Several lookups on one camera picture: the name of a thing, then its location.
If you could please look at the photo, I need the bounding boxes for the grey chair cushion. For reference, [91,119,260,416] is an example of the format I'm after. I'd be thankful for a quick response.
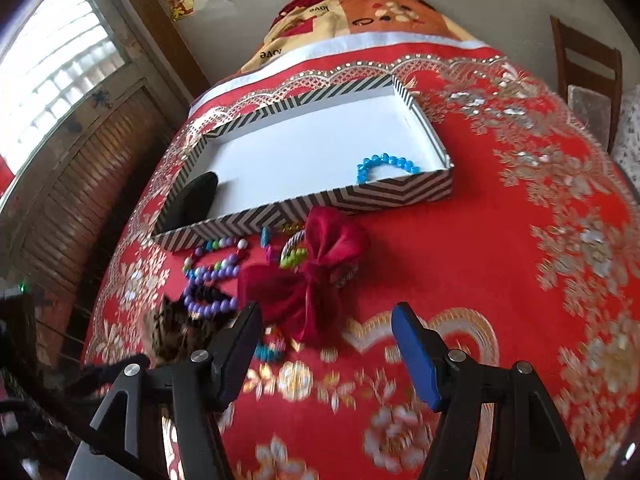
[567,85,621,147]

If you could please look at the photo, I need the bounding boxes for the wooden louvred door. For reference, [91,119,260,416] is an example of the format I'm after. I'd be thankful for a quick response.
[0,77,186,361]

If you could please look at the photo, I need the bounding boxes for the leopard print scrunchie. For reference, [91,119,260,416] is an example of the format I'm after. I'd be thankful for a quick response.
[144,285,236,363]

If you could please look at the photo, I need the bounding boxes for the window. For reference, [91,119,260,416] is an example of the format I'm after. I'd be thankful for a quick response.
[0,0,126,176]

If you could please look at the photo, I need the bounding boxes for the dark red satin bow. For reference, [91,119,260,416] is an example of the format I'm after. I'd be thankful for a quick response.
[237,206,372,348]

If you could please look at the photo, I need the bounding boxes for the purple bead bracelet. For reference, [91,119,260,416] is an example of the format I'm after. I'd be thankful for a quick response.
[181,280,240,317]

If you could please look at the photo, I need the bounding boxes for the pink white bead bracelet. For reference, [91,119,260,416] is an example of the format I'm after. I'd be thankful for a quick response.
[281,230,309,256]

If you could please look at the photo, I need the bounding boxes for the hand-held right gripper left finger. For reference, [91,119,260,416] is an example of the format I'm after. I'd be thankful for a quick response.
[65,301,264,480]

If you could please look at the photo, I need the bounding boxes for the black fabric bow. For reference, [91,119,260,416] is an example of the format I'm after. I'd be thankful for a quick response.
[165,171,219,231]

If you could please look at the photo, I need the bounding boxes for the printed orange blanket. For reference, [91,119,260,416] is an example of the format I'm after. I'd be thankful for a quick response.
[235,0,483,81]

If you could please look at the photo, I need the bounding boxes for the wooden door frame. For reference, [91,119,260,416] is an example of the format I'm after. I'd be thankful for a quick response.
[105,0,211,106]

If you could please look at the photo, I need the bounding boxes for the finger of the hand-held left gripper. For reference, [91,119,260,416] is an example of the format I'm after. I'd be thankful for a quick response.
[66,354,152,402]

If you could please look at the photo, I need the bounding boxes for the blue bead bracelet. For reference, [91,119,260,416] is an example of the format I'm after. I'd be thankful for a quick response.
[356,154,422,186]

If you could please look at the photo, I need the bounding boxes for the wooden chair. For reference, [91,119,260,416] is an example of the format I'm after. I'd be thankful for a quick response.
[549,15,623,153]

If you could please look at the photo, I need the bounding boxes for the teal pink bead bracelet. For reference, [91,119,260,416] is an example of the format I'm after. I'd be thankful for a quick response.
[259,227,281,263]

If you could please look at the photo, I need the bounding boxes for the floral sofa cover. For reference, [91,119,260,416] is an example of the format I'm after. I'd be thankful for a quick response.
[610,85,640,181]

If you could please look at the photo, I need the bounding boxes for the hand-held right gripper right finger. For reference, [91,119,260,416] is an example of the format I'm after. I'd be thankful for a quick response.
[391,301,586,480]

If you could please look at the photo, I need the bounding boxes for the striped cardboard box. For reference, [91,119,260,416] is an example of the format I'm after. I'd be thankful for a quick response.
[150,74,455,252]

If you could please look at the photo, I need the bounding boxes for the red embroidered bed cover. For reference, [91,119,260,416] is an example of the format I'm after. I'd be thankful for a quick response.
[82,42,640,480]

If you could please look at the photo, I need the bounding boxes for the multicolour bead bracelet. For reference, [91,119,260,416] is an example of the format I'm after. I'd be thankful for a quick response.
[182,237,250,281]

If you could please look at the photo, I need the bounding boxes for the teal orange bead bracelet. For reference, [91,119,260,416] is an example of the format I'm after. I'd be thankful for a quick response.
[252,327,288,361]

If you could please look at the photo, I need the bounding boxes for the green bead bracelet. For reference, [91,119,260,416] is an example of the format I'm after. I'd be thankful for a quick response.
[279,246,308,268]

